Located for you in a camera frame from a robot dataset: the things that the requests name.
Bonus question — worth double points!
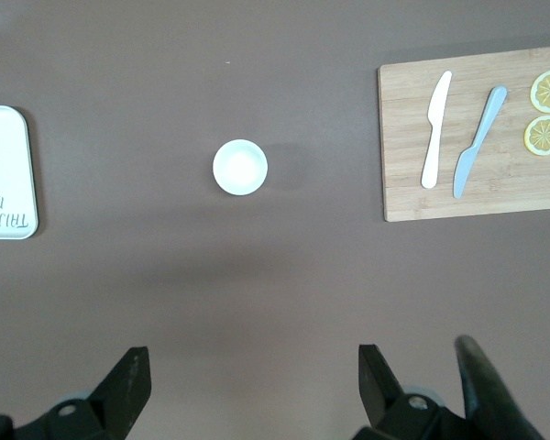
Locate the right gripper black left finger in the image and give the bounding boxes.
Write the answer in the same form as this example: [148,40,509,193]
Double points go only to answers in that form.
[17,346,153,440]

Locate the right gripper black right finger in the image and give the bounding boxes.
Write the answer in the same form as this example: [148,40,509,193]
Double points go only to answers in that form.
[351,343,469,440]

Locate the white plastic cup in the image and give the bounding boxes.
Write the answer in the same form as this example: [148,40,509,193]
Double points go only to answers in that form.
[212,138,270,197]

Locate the cream tray with bear print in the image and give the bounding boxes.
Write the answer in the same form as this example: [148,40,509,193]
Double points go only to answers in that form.
[0,104,39,240]

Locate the grey plastic knife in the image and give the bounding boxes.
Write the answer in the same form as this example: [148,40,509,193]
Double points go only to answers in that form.
[452,84,509,200]

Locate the white plastic knife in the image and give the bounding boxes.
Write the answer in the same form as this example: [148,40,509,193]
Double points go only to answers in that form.
[420,70,454,190]

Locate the bamboo cutting board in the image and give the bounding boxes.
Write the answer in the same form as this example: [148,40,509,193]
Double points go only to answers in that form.
[377,44,550,224]

